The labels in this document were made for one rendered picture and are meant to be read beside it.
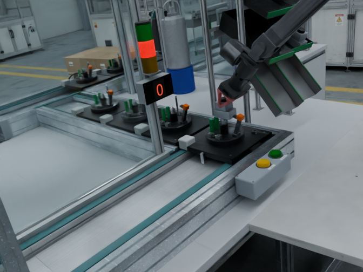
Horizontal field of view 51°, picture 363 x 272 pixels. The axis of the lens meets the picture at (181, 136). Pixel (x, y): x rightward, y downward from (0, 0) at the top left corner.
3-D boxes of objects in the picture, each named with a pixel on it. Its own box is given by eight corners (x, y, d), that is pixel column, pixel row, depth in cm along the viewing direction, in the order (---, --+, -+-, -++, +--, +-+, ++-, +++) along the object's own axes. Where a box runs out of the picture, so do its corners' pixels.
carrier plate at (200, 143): (271, 136, 137) (271, 130, 136) (232, 164, 122) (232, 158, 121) (220, 124, 153) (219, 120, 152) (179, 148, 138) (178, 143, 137)
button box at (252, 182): (291, 169, 124) (290, 153, 122) (255, 201, 111) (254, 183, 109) (272, 164, 129) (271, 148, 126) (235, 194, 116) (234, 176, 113)
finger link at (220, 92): (208, 102, 130) (220, 83, 123) (221, 95, 134) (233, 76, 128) (221, 116, 128) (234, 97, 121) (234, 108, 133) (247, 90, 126)
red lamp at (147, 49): (159, 54, 119) (156, 38, 117) (147, 58, 116) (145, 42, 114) (148, 53, 122) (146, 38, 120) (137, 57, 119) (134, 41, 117)
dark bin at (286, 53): (292, 56, 142) (299, 39, 137) (268, 65, 136) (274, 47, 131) (242, 22, 157) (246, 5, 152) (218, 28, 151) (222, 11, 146)
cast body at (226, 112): (237, 115, 132) (235, 96, 130) (229, 120, 130) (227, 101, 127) (218, 112, 138) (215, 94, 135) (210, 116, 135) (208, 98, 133)
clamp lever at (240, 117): (240, 133, 132) (244, 115, 128) (236, 135, 131) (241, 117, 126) (232, 128, 134) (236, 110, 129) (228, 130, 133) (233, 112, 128)
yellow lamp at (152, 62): (161, 69, 121) (159, 54, 119) (150, 74, 118) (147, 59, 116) (151, 68, 124) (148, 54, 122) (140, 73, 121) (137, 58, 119)
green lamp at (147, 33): (156, 38, 117) (154, 22, 115) (145, 42, 114) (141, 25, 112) (146, 38, 120) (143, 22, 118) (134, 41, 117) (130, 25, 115)
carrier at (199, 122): (217, 124, 154) (214, 95, 149) (176, 148, 139) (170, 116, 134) (175, 115, 170) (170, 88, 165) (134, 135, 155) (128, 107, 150)
